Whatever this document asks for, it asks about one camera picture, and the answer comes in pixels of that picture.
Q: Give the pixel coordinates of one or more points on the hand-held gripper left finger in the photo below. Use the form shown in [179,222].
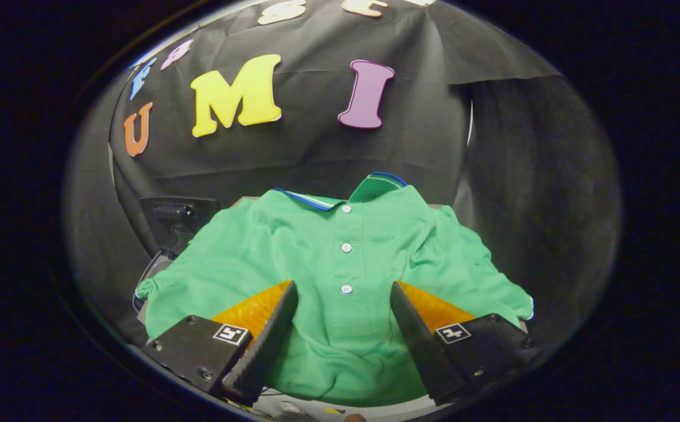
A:
[267,346]

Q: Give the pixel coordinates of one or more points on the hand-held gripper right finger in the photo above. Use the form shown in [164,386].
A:
[419,346]

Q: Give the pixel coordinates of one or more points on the green polo shirt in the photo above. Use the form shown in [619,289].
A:
[346,351]

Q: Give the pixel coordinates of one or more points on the grey washing machine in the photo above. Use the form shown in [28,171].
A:
[155,269]

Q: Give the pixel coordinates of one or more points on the dark washing machine lid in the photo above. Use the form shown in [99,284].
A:
[205,211]

